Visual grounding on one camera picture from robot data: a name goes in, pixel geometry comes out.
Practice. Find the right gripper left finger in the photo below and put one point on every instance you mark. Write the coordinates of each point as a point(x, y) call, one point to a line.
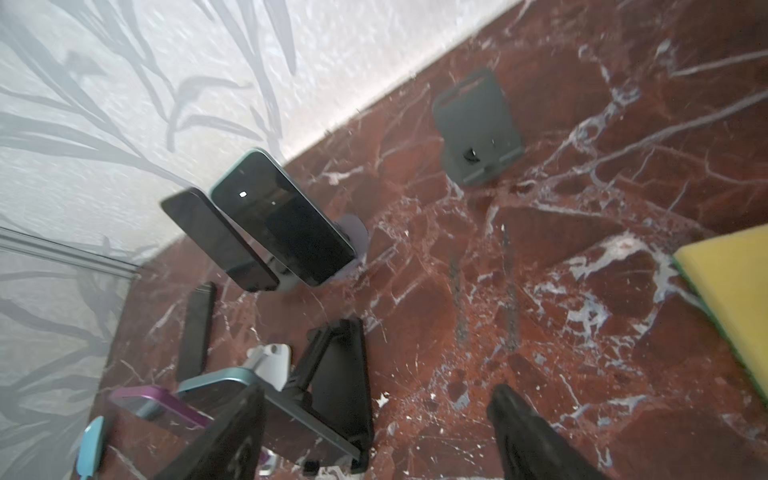
point(228, 449)

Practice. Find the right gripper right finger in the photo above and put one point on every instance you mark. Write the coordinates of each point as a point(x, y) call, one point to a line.
point(529, 448)

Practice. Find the black phone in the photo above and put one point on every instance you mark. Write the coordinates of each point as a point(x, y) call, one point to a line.
point(205, 225)
point(194, 343)
point(259, 196)

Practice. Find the black folding phone stand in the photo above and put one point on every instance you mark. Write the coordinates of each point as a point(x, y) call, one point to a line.
point(331, 380)

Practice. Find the grey round stand back left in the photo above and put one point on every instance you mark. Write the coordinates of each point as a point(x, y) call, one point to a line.
point(287, 280)

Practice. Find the grey round stand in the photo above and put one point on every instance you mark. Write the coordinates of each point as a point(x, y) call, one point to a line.
point(287, 280)
point(357, 234)

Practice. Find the grey round stand back right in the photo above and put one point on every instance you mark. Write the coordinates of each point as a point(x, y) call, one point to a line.
point(357, 234)

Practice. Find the light blue spatula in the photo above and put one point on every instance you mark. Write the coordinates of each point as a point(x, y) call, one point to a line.
point(91, 448)

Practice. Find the yellow green sponge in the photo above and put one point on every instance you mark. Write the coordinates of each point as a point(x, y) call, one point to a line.
point(729, 275)

